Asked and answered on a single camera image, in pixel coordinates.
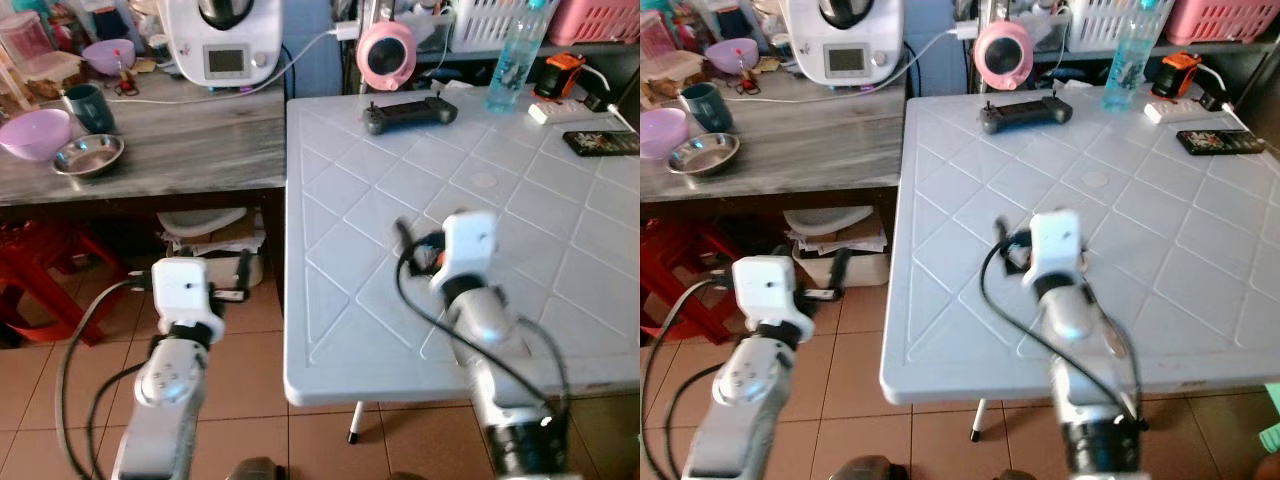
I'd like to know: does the white plastic folding table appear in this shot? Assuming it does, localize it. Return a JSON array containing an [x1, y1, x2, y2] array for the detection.
[[879, 83, 1280, 407], [283, 85, 641, 408]]

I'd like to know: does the black game controller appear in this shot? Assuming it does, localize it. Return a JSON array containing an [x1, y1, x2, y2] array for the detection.
[[362, 97, 459, 136], [978, 97, 1074, 135]]

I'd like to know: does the grey wooden table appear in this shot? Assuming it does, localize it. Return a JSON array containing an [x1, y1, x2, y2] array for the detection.
[[640, 72, 908, 206], [0, 72, 288, 208]]

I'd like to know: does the red plastic stool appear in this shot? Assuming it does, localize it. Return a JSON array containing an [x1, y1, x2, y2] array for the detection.
[[640, 219, 738, 346], [0, 220, 129, 347]]

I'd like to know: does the pink round device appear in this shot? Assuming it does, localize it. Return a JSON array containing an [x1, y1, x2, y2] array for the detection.
[[973, 20, 1037, 92], [356, 21, 418, 93]]

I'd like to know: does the stainless steel bowl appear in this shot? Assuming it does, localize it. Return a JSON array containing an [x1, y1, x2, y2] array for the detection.
[[666, 132, 743, 177], [51, 134, 127, 179]]

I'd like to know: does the white power strip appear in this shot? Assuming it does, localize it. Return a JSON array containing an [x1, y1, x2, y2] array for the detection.
[[527, 97, 601, 126], [1143, 96, 1217, 125]]

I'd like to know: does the black flat phone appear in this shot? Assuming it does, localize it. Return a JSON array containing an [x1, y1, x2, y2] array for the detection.
[[1175, 128, 1267, 157], [562, 130, 641, 158]]

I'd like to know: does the clear blue water bottle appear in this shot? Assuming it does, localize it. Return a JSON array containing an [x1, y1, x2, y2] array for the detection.
[[484, 0, 550, 114], [1102, 0, 1172, 113]]

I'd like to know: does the dark teal mug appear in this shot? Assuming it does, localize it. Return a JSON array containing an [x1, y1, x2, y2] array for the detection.
[[679, 83, 737, 135], [62, 84, 117, 136]]

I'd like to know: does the white kitchen appliance with screen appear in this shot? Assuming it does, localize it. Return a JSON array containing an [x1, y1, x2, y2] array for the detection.
[[784, 0, 907, 87], [160, 0, 285, 89]]

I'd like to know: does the orange and black device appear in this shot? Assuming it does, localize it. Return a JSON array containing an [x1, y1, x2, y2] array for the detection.
[[533, 53, 587, 101], [1150, 52, 1205, 99]]

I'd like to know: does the large purple plastic bowl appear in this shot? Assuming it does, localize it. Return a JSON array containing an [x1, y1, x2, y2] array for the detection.
[[640, 107, 692, 162], [0, 108, 74, 163]]

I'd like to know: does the white plastic basket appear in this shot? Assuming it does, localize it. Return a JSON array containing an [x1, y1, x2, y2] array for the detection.
[[1064, 0, 1177, 54], [448, 0, 557, 54]]

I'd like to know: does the small purple plastic bowl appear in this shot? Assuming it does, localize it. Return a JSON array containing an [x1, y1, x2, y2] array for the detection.
[[82, 39, 137, 78], [704, 38, 762, 77]]

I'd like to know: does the pink plastic basket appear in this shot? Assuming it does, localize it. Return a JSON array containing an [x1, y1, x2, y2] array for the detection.
[[548, 0, 641, 47], [1165, 0, 1280, 46]]

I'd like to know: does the clear plastic container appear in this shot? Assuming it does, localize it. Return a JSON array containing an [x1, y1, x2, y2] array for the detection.
[[640, 12, 683, 63], [0, 12, 63, 79]]

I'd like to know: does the green object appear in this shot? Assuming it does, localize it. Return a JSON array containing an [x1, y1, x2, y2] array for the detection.
[[1260, 383, 1280, 453]]

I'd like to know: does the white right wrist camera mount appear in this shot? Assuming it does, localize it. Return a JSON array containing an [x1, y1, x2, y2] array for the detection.
[[1021, 209, 1087, 292], [430, 210, 499, 297]]

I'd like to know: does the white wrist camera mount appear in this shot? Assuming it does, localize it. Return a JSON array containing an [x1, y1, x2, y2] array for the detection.
[[731, 255, 814, 347], [1021, 209, 1087, 292], [430, 210, 499, 297], [150, 257, 227, 346]]

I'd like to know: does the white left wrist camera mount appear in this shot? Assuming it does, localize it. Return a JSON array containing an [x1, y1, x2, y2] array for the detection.
[[731, 255, 814, 347], [150, 257, 227, 346]]

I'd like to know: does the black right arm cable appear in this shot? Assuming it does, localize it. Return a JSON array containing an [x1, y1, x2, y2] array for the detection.
[[393, 245, 573, 441], [977, 238, 1148, 429]]

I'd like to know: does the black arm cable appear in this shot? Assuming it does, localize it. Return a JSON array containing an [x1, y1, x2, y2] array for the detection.
[[640, 279, 737, 480], [54, 277, 153, 480], [393, 245, 573, 441], [977, 238, 1148, 429]]

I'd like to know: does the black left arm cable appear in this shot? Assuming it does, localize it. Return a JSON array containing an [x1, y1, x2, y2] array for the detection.
[[54, 277, 153, 480], [640, 279, 737, 480]]

